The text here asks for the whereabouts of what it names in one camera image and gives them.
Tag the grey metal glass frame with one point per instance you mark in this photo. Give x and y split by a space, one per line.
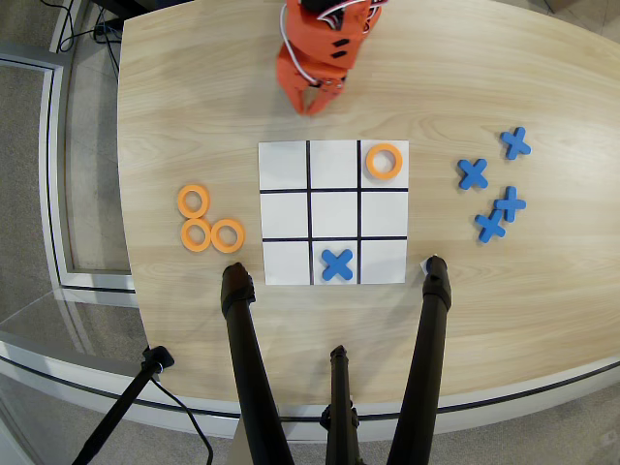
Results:
53 194

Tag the black slim stand pole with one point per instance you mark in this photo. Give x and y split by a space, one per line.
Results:
126 402

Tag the thin black tripod leg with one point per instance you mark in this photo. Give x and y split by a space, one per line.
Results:
340 402

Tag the blue foam cross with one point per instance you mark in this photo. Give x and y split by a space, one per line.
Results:
510 204
489 227
338 265
473 174
516 143

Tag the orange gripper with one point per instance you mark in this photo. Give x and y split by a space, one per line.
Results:
293 82

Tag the small white tag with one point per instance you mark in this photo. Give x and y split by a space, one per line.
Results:
423 266

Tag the white tic-tac-toe grid sheet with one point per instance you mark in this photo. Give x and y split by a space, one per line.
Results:
334 213

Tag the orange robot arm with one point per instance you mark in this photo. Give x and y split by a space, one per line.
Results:
319 34

